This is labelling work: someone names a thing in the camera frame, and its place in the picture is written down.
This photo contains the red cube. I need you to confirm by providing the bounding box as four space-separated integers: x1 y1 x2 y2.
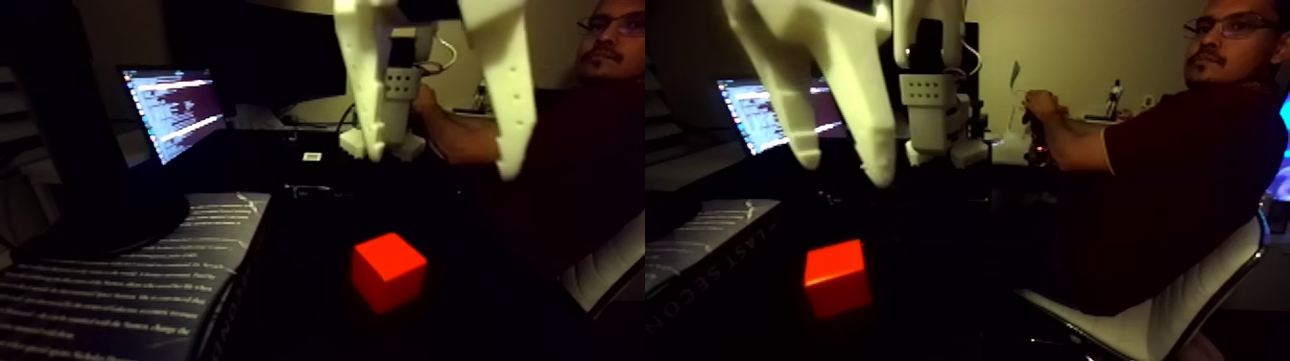
351 231 430 316

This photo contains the dark leader arm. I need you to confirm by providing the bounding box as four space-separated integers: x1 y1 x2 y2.
1022 106 1060 168

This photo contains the person's hand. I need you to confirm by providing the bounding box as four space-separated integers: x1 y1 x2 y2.
1020 88 1063 128

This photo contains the black flat monitor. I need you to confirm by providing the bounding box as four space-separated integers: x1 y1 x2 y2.
164 0 344 114

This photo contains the black box white lettering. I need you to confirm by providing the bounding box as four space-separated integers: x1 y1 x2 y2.
284 181 404 205

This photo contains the open laptop lit screen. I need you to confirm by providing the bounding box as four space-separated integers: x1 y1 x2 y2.
117 65 238 168

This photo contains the grey book white text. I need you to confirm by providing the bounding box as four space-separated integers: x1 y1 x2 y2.
0 191 274 361

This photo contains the white shelf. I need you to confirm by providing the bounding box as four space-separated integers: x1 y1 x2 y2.
1080 112 1145 132

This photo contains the white office chair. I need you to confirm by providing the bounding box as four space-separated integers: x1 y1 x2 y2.
1017 206 1274 361

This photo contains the person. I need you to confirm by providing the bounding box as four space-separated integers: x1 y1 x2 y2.
1048 0 1290 319

